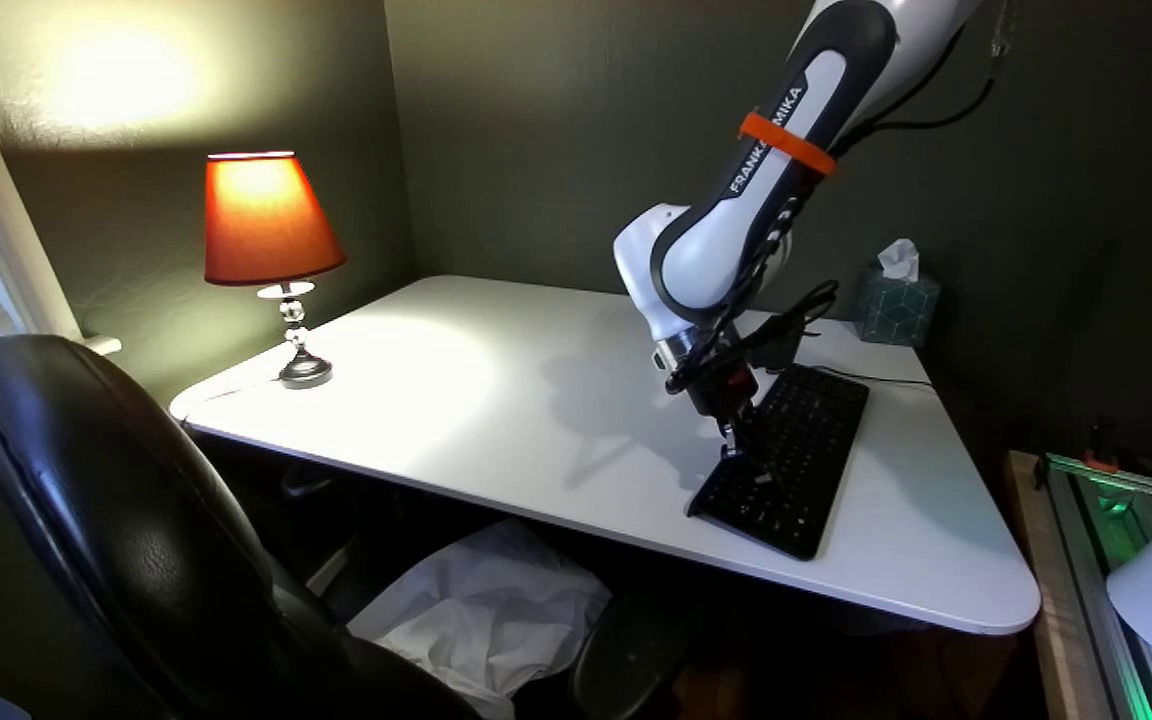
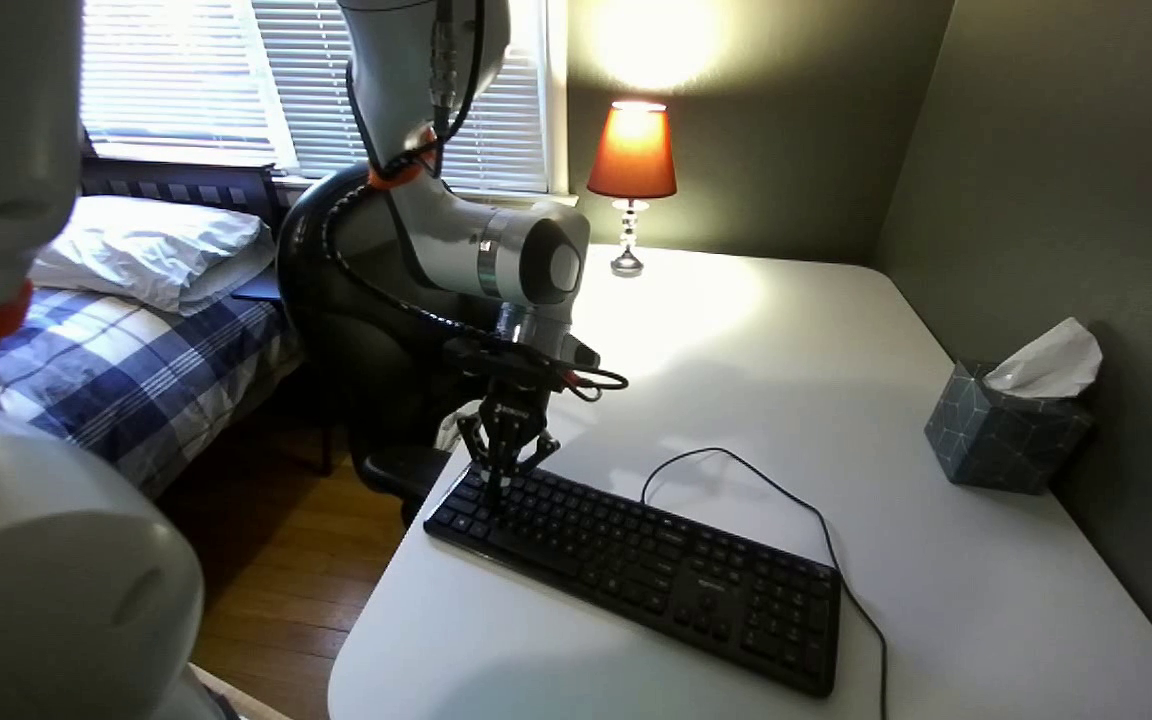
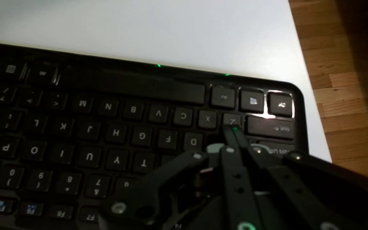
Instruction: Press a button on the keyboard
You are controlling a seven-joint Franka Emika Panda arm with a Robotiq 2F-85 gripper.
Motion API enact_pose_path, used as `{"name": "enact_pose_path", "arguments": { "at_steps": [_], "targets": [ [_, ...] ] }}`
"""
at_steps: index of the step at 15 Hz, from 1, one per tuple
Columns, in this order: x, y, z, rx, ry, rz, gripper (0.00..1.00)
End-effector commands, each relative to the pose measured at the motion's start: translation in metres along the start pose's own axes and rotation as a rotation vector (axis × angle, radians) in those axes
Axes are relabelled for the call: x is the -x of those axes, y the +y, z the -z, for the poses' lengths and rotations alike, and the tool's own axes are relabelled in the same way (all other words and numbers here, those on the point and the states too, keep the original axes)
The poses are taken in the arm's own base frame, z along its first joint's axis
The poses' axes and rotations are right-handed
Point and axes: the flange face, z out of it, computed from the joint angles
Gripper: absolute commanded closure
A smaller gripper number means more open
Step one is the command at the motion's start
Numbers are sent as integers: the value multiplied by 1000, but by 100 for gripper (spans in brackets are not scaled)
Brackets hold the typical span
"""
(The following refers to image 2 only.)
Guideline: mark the black leather office chair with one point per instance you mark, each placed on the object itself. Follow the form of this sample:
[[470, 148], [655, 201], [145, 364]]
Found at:
[[338, 335]]

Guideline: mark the black computer keyboard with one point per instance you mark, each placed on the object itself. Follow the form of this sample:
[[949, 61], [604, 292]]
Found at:
[[659, 574]]

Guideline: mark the white pillow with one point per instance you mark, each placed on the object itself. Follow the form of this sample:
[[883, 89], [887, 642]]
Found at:
[[150, 245]]

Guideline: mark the orange shade table lamp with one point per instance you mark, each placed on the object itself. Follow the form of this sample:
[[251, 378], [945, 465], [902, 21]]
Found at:
[[632, 154]]

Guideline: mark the blue plaid bed blanket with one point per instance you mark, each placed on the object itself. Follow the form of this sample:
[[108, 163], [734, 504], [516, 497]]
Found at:
[[137, 375]]

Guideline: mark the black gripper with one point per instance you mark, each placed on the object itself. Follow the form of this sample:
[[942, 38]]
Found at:
[[520, 385]]

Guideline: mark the white window blinds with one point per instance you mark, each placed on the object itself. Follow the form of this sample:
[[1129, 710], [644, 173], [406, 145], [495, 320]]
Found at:
[[191, 80]]

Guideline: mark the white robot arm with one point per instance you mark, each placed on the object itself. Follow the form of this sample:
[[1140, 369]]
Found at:
[[520, 263]]

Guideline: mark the grey patterned tissue box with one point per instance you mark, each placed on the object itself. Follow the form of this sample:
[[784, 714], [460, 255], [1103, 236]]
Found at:
[[996, 432]]

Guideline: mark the dark blue striped pillow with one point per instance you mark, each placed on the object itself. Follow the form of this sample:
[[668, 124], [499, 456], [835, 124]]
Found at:
[[181, 184]]

